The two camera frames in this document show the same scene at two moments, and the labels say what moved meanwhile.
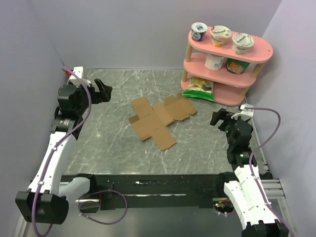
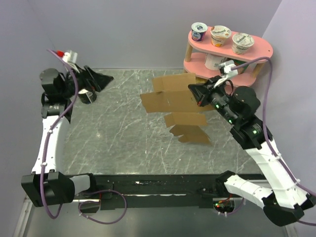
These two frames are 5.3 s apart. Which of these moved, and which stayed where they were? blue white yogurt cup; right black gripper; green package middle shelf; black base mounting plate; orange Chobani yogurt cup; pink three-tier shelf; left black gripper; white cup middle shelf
Moved: right black gripper; left black gripper
Stayed: pink three-tier shelf; black base mounting plate; green package middle shelf; orange Chobani yogurt cup; blue white yogurt cup; white cup middle shelf
